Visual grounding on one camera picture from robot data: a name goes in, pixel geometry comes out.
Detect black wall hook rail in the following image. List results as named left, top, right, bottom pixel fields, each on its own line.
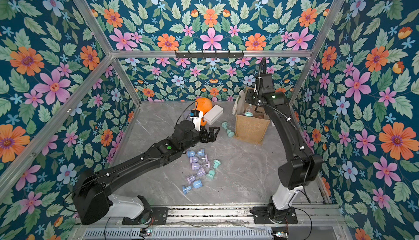
left=175, top=51, right=244, bottom=59

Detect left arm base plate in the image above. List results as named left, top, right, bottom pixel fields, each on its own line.
left=122, top=207, right=169, bottom=226

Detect white rectangular box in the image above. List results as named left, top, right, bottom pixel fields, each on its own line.
left=204, top=105, right=223, bottom=125

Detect purple hourglass second row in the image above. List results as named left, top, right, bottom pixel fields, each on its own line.
left=189, top=154, right=208, bottom=164

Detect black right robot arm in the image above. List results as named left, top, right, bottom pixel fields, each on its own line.
left=246, top=74, right=323, bottom=223

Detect orange plush toy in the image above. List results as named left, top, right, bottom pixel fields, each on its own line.
left=195, top=98, right=213, bottom=126

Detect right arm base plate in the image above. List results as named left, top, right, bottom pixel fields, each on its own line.
left=250, top=205, right=298, bottom=225

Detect purple hourglass third row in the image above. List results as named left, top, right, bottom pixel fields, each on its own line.
left=191, top=161, right=211, bottom=171

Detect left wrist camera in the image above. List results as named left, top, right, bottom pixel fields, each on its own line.
left=190, top=109, right=204, bottom=132

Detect purple hourglass centre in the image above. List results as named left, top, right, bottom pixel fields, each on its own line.
left=186, top=168, right=206, bottom=184

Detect jute canvas tote bag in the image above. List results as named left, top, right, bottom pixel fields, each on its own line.
left=232, top=87, right=271, bottom=145

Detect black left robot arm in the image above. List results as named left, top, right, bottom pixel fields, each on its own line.
left=71, top=121, right=220, bottom=225

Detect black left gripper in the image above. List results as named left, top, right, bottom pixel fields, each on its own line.
left=178, top=125, right=219, bottom=153

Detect teal hourglass front pair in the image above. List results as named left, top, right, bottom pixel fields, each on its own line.
left=244, top=106, right=253, bottom=117

